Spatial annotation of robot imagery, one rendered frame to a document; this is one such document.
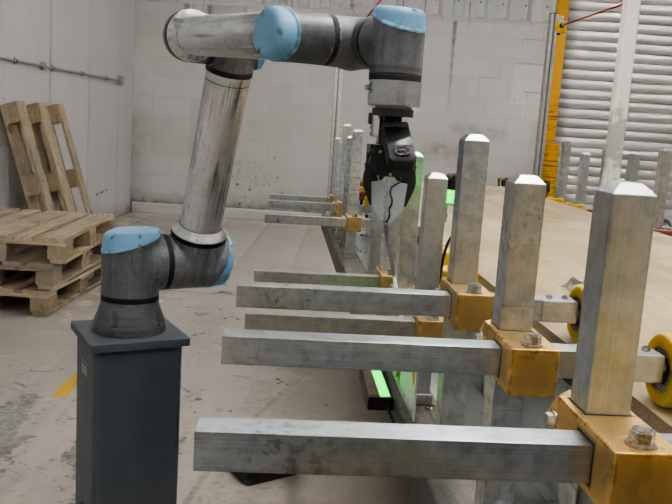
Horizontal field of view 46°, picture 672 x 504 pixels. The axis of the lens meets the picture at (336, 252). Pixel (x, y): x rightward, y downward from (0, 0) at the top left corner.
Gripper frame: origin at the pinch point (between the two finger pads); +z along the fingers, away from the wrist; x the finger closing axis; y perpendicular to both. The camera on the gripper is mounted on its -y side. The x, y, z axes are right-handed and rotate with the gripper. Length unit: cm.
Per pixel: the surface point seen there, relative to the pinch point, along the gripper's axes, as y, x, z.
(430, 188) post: -2.9, -6.7, -7.2
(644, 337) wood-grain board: -26.0, -35.6, 10.9
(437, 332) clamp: -10.2, -8.4, 15.7
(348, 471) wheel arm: -82, 12, 7
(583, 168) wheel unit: 214, -116, -4
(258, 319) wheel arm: -6.7, 20.9, 15.8
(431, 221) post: -2.9, -7.3, -1.6
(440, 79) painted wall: 782, -156, -73
